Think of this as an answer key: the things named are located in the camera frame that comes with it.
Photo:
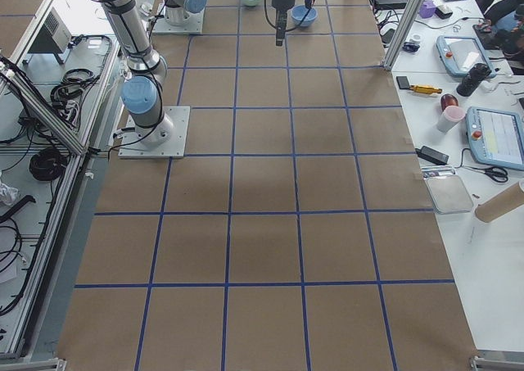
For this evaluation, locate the green bowl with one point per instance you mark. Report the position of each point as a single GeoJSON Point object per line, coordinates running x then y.
{"type": "Point", "coordinates": [251, 3]}

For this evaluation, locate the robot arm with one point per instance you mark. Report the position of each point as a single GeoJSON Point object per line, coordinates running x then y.
{"type": "Point", "coordinates": [186, 2]}
{"type": "Point", "coordinates": [142, 94]}

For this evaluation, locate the blue bowl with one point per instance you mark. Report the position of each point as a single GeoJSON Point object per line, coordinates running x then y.
{"type": "Point", "coordinates": [302, 16]}

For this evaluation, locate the black flat box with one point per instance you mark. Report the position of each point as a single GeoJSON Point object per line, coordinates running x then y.
{"type": "Point", "coordinates": [403, 82]}

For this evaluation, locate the purple block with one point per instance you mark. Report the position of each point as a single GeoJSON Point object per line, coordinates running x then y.
{"type": "Point", "coordinates": [427, 9]}

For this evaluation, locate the far teach pendant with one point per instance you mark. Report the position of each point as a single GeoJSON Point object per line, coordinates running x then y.
{"type": "Point", "coordinates": [460, 54]}

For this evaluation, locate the teach pendant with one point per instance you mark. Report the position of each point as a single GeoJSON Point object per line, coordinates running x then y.
{"type": "Point", "coordinates": [495, 137]}
{"type": "Point", "coordinates": [460, 54]}

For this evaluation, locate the red apple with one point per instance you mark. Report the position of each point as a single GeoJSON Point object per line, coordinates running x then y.
{"type": "Point", "coordinates": [448, 100]}

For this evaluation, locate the white cup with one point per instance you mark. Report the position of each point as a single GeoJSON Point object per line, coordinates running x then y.
{"type": "Point", "coordinates": [450, 116]}

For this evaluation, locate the black water bottle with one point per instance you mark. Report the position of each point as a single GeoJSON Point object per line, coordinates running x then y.
{"type": "Point", "coordinates": [472, 80]}

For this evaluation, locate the black power adapter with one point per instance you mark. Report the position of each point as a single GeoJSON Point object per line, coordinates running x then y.
{"type": "Point", "coordinates": [431, 155]}

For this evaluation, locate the grey electronics box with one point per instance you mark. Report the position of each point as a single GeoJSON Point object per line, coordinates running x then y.
{"type": "Point", "coordinates": [53, 38]}

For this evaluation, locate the white square scale tray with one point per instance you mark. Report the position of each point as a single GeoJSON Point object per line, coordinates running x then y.
{"type": "Point", "coordinates": [449, 194]}

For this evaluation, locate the near teach pendant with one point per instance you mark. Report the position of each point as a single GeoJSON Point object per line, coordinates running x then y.
{"type": "Point", "coordinates": [495, 137]}

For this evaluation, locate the black scissors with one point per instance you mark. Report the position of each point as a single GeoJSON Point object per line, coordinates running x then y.
{"type": "Point", "coordinates": [495, 173]}

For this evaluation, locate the cardboard tube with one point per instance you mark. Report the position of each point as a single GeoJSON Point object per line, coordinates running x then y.
{"type": "Point", "coordinates": [506, 201]}

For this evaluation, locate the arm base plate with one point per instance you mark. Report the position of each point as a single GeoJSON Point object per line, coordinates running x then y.
{"type": "Point", "coordinates": [167, 140]}
{"type": "Point", "coordinates": [194, 26]}

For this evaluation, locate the aluminium frame post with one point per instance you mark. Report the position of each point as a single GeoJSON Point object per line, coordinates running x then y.
{"type": "Point", "coordinates": [401, 33]}

